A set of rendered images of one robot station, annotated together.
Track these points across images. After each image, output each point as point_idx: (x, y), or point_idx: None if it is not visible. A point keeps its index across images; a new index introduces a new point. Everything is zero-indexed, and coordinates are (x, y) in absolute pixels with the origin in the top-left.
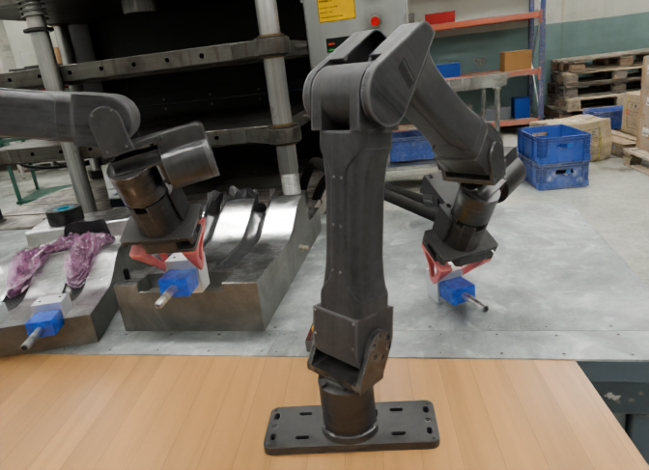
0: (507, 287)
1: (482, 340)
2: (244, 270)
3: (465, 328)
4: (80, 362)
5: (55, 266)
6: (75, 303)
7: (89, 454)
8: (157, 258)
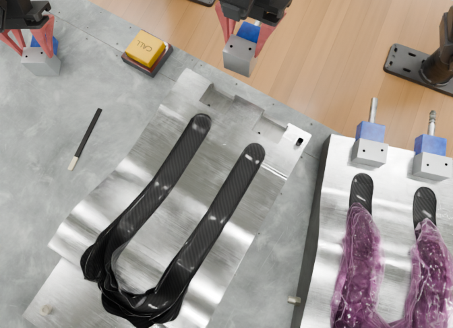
0: (1, 57)
1: (71, 11)
2: (189, 96)
3: (69, 26)
4: (333, 119)
5: (392, 245)
6: (350, 166)
7: (309, 21)
8: (268, 194)
